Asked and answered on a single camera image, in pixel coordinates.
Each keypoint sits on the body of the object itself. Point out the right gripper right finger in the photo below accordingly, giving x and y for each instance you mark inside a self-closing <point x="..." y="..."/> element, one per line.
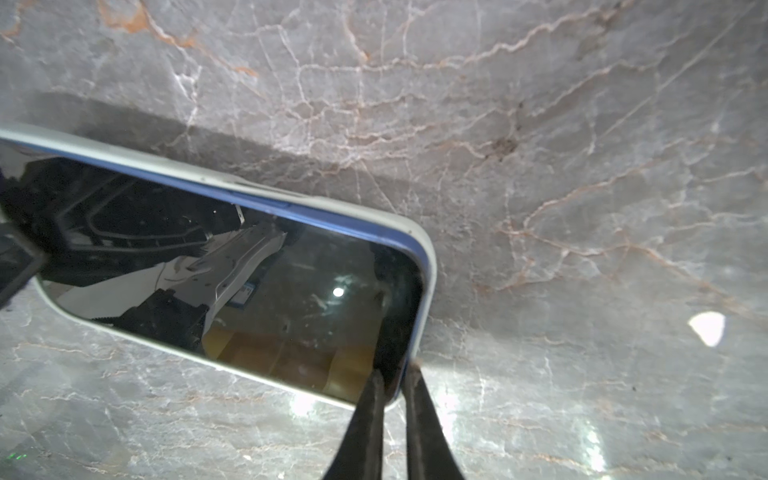
<point x="428" y="453"/>

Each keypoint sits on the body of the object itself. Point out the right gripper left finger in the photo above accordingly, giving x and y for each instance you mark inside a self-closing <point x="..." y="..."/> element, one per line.
<point x="359" y="455"/>

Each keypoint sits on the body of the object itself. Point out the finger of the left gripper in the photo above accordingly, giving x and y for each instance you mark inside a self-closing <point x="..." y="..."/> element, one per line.
<point x="21" y="259"/>

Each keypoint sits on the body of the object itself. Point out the translucent green case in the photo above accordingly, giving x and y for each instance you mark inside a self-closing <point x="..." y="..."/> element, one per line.
<point x="396" y="225"/>

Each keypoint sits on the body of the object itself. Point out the black phone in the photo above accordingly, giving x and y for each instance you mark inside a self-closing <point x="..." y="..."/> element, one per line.
<point x="240" y="282"/>

